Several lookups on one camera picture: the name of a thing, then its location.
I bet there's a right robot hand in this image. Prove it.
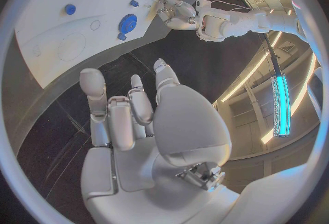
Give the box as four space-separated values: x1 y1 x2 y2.
78 58 248 224

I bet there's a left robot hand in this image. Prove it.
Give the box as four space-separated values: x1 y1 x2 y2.
155 0 198 31

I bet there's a white task board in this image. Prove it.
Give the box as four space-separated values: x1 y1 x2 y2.
14 0 222 89

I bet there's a blue gear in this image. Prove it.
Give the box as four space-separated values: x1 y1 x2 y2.
118 13 138 34

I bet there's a glowing light bar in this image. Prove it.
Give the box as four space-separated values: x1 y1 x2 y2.
270 75 292 138

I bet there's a white cable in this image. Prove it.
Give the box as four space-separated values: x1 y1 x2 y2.
209 0 254 12

